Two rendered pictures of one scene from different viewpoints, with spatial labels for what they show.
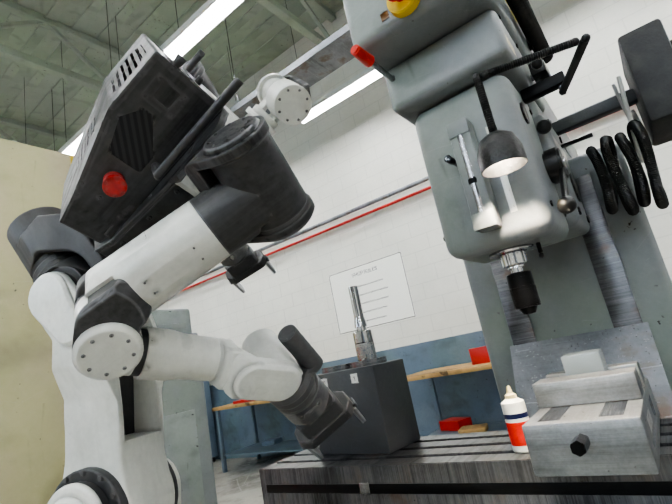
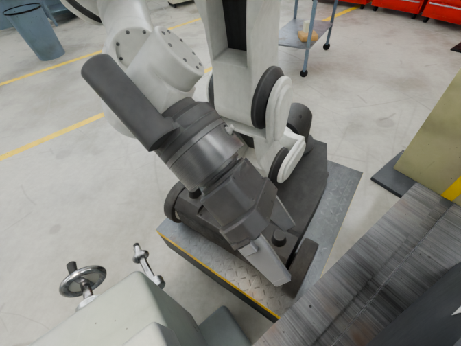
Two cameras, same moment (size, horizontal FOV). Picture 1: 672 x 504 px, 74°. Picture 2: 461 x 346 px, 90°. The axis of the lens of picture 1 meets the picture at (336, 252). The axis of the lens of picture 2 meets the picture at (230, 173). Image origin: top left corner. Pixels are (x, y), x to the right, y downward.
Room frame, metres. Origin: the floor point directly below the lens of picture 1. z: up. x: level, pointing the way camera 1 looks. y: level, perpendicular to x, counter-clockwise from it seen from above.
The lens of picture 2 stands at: (0.93, -0.07, 1.32)
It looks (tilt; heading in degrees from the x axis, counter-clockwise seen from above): 49 degrees down; 114
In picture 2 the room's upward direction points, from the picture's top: 8 degrees counter-clockwise
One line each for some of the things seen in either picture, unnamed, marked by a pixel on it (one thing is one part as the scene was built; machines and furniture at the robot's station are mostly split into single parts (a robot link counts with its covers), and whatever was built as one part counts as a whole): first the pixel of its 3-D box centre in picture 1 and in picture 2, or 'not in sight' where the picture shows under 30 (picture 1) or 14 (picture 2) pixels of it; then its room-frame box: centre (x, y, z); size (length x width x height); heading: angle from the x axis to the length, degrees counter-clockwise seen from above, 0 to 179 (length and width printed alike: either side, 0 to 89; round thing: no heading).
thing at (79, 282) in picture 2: not in sight; (87, 292); (0.45, -0.05, 0.66); 0.16 x 0.12 x 0.12; 146
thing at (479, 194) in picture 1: (473, 175); not in sight; (0.77, -0.27, 1.45); 0.04 x 0.04 x 0.21; 56
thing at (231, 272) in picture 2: not in sight; (263, 220); (0.82, 0.54, 0.20); 0.78 x 0.68 x 0.40; 74
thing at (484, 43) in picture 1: (469, 93); not in sight; (0.89, -0.36, 1.68); 0.34 x 0.24 x 0.10; 146
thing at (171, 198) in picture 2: not in sight; (184, 200); (0.50, 0.38, 0.50); 0.20 x 0.05 x 0.20; 74
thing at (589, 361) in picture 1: (586, 369); not in sight; (0.82, -0.39, 1.07); 0.06 x 0.05 x 0.06; 56
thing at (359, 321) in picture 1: (357, 308); not in sight; (1.11, -0.02, 1.28); 0.03 x 0.03 x 0.11
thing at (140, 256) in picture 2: not in sight; (145, 266); (0.50, 0.08, 0.54); 0.22 x 0.06 x 0.06; 146
